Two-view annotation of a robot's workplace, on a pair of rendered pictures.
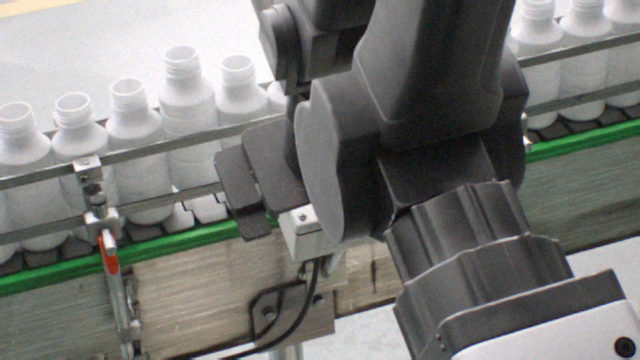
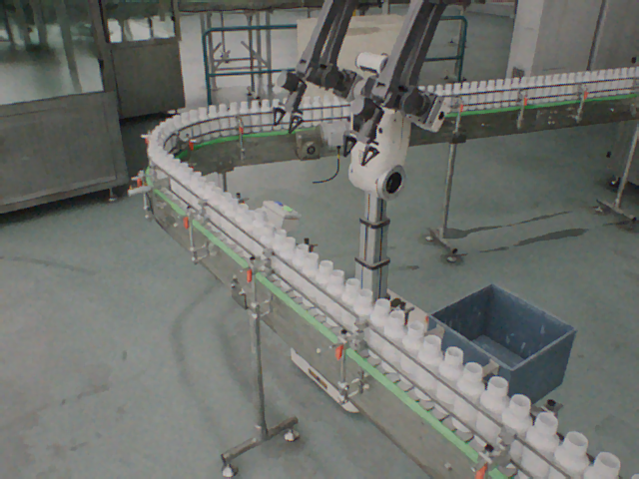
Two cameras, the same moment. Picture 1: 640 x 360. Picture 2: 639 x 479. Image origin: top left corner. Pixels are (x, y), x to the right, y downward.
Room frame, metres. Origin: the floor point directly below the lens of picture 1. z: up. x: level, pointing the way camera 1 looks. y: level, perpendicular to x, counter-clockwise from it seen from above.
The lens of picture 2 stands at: (1.54, 1.77, 2.01)
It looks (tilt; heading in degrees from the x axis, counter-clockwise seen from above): 28 degrees down; 250
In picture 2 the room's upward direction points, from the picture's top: straight up
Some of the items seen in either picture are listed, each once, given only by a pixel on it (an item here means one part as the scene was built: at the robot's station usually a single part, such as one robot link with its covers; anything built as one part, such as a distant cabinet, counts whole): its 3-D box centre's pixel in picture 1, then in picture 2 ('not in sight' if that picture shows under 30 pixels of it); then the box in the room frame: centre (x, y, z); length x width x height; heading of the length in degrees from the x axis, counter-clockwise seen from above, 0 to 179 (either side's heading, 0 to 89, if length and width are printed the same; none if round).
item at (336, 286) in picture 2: not in sight; (336, 297); (1.02, 0.53, 1.08); 0.06 x 0.06 x 0.17
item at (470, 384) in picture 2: not in sight; (468, 396); (0.89, 0.99, 1.08); 0.06 x 0.06 x 0.17
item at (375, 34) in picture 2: not in sight; (354, 81); (-0.91, -3.72, 0.59); 1.10 x 0.62 x 1.18; 178
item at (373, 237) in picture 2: not in sight; (372, 255); (0.50, -0.30, 0.65); 0.11 x 0.11 x 0.40; 18
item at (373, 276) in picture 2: not in sight; (370, 292); (0.50, -0.30, 0.45); 0.13 x 0.13 x 0.40; 18
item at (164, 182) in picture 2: not in sight; (157, 206); (1.41, -0.53, 0.96); 0.23 x 0.10 x 0.27; 16
